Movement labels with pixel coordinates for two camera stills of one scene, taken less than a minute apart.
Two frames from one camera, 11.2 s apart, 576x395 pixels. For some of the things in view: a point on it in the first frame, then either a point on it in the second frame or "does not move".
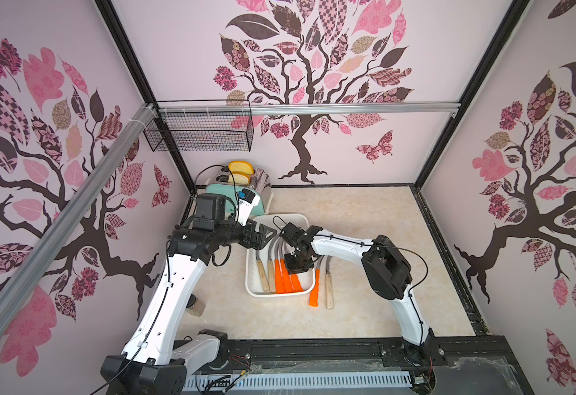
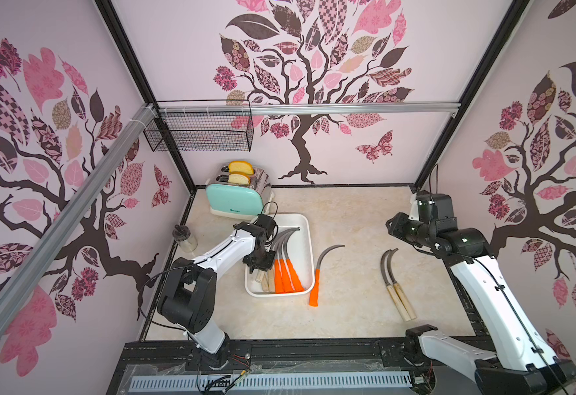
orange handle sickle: x=315 y=294 does not move
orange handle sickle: x=279 y=281 does not move
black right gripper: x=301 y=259 to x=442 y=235
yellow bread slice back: x=240 y=165 does not move
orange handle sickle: x=286 y=281 does not move
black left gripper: x=257 y=243 to x=265 y=266
